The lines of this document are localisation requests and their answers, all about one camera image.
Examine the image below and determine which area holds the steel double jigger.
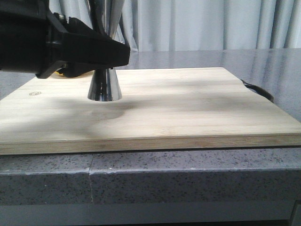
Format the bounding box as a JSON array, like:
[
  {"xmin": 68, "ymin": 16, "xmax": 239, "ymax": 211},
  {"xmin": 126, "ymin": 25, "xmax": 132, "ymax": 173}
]
[{"xmin": 88, "ymin": 0, "xmax": 124, "ymax": 102}]

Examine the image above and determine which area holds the grey curtain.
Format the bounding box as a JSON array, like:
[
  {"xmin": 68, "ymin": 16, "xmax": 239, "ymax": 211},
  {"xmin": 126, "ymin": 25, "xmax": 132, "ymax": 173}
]
[{"xmin": 48, "ymin": 0, "xmax": 301, "ymax": 52}]

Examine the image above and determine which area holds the wooden cutting board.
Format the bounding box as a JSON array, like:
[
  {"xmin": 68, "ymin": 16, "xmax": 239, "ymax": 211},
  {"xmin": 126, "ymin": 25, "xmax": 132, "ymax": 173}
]
[{"xmin": 0, "ymin": 68, "xmax": 301, "ymax": 155}]

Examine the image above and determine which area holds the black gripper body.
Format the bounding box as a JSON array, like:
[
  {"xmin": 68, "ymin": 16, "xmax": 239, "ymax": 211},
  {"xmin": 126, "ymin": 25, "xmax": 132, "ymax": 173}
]
[{"xmin": 0, "ymin": 0, "xmax": 66, "ymax": 79}]

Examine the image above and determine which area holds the black cutting board handle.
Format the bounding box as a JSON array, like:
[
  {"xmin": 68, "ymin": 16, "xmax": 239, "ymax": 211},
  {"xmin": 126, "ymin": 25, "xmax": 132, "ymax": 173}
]
[{"xmin": 241, "ymin": 80, "xmax": 274, "ymax": 103}]

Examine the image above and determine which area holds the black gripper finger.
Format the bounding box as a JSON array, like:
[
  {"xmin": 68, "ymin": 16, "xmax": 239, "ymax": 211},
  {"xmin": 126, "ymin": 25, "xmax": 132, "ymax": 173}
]
[{"xmin": 56, "ymin": 17, "xmax": 130, "ymax": 78}]

